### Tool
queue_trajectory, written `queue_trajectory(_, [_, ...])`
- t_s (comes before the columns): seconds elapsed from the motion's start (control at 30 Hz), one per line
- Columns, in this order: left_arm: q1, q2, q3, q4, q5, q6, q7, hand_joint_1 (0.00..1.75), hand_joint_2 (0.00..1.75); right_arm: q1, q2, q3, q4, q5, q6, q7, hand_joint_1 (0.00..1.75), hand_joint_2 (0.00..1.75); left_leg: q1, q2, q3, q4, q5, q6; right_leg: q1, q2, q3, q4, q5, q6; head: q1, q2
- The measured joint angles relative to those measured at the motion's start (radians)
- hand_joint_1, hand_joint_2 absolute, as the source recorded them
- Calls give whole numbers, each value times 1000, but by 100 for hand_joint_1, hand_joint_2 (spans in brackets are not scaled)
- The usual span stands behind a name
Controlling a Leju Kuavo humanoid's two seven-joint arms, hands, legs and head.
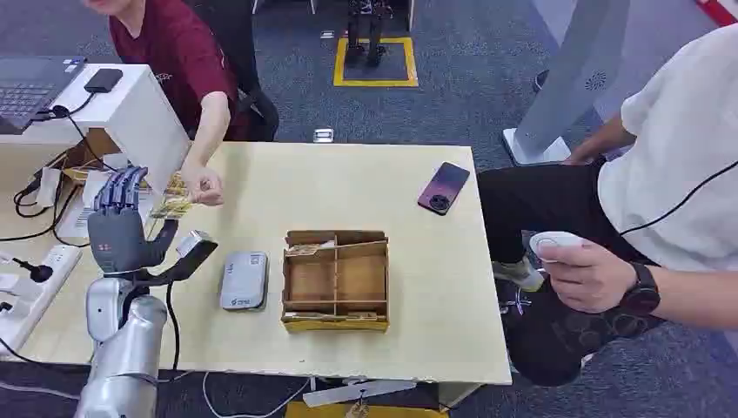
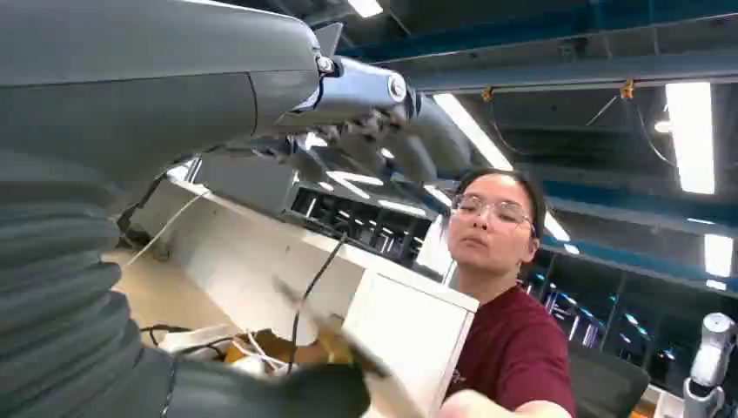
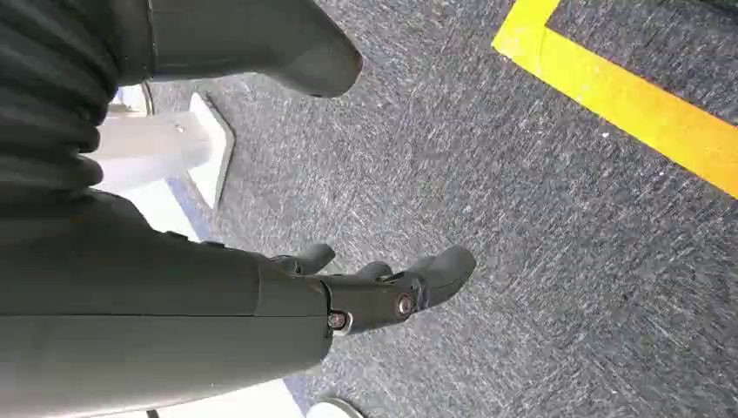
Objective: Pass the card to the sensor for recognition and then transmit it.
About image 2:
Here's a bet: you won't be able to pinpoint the black cable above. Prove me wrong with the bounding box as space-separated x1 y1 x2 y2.
286 233 351 375
139 324 233 358

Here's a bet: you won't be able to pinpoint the small ceiling light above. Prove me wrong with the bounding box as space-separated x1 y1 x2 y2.
346 0 386 19
703 233 735 280

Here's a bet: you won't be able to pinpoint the black office chair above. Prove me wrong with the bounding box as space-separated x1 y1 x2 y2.
567 340 652 418

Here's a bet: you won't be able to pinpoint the wooden card box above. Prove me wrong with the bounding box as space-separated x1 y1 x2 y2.
223 327 354 370

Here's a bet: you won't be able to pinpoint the long ceiling light strip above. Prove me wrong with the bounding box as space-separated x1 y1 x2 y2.
432 91 573 244

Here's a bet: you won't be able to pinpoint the clear-rimmed glasses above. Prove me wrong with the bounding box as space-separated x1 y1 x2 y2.
449 193 537 237

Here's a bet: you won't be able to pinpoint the person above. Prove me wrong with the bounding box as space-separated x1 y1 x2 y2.
437 167 579 418

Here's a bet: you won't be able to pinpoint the white cable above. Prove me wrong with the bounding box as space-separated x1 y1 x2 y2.
123 189 212 270

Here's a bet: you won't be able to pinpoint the person's hand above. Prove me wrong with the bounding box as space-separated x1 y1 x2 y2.
437 389 520 418

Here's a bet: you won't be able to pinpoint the white desk partition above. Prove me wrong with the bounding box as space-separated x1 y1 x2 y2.
131 177 480 418

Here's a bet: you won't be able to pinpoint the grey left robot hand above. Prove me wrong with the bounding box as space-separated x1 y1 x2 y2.
0 0 475 418

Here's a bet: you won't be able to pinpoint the wide ceiling light panel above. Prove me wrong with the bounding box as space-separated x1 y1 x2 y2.
664 81 717 196

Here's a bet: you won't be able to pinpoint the ribbed grey left arm sleeve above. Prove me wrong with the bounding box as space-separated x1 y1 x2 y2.
0 172 144 418

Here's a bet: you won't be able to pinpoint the grey box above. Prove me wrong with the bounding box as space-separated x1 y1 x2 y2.
194 151 298 219

